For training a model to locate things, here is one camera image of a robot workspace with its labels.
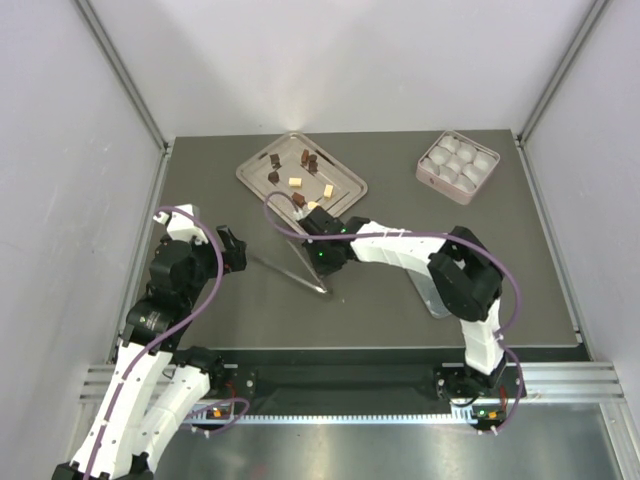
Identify white rectangular chocolate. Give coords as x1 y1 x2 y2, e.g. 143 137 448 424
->
288 177 302 188

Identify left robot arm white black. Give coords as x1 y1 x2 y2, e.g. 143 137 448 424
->
53 204 247 479

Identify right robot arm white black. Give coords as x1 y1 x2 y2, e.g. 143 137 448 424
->
299 207 506 400

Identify pink chocolate tin box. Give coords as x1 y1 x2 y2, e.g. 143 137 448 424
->
415 130 501 205

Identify metal tongs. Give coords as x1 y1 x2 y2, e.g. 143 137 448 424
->
246 238 333 298

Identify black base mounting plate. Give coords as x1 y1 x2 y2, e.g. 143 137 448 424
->
169 349 526 406

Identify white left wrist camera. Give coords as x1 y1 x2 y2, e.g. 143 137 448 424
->
153 204 209 246

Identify aluminium frame rail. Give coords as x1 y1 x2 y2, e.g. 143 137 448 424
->
74 363 629 426

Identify brown milk chocolate block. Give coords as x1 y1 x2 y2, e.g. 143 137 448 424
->
291 192 306 207

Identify silver tin lid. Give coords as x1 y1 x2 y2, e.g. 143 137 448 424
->
406 269 452 319

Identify silver metal tray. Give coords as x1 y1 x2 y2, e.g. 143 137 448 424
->
236 132 368 232

